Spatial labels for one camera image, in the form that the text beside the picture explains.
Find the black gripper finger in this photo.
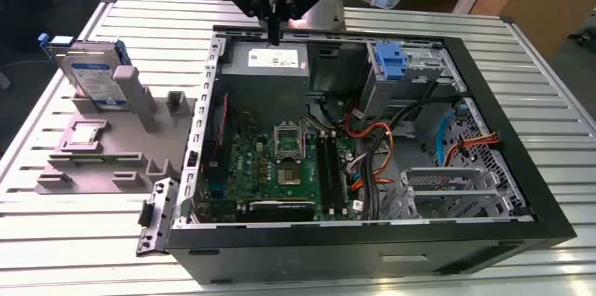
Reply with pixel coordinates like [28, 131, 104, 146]
[274, 0, 327, 47]
[215, 0, 276, 47]

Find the hard disk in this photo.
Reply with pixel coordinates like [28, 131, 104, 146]
[39, 33, 130, 112]

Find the blue data wire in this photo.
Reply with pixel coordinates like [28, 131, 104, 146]
[436, 98, 470, 165]

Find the orange power wire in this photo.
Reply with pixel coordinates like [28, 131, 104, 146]
[442, 129, 502, 168]

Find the metal disk bay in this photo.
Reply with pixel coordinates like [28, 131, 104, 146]
[400, 166, 518, 220]

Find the grey power supply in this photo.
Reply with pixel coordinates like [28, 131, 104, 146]
[218, 41, 312, 129]

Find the metal drive cage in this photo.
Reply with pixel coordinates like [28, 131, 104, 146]
[360, 41, 467, 122]

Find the metal socket cover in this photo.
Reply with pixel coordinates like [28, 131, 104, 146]
[272, 121, 308, 163]

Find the green motherboard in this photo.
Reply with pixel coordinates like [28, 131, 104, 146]
[195, 114, 370, 223]

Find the CPU socket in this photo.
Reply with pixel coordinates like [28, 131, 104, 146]
[275, 161, 304, 187]

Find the black RAM slot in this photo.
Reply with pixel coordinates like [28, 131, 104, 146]
[316, 131, 338, 216]
[328, 131, 350, 216]

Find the grey parts rack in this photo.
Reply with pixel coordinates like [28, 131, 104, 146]
[31, 65, 199, 195]

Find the silver CPU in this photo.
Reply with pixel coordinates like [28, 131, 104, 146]
[67, 124, 100, 144]

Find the black office chair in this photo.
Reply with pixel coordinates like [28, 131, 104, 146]
[0, 0, 54, 53]

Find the black graphics card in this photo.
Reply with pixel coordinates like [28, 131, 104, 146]
[235, 198, 318, 223]

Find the green RAM stick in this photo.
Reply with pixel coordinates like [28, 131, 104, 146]
[67, 155, 118, 163]

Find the wooden cabinet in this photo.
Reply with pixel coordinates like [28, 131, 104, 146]
[470, 0, 596, 63]

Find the grey slot retainer latch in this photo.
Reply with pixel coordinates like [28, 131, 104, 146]
[135, 176, 182, 258]

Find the chair wheel base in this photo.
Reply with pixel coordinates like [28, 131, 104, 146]
[567, 13, 596, 45]

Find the black PC case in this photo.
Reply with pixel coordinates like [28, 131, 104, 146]
[135, 23, 579, 285]

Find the thin red wire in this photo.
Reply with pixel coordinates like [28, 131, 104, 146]
[199, 93, 231, 171]

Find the orange wire bundle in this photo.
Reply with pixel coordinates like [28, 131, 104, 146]
[344, 98, 398, 194]

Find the black cable bundle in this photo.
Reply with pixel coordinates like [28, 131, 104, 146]
[363, 95, 467, 221]

